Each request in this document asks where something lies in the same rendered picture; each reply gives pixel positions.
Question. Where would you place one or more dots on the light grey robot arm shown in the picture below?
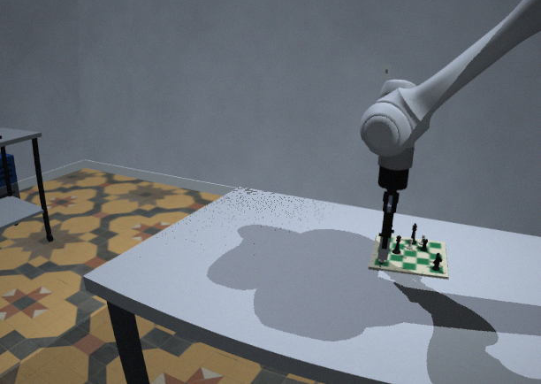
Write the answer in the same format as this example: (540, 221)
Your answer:
(397, 120)

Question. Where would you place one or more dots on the green and white chessboard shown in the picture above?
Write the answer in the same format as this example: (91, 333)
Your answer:
(413, 261)

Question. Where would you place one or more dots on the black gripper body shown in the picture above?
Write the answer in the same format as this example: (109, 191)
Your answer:
(392, 180)

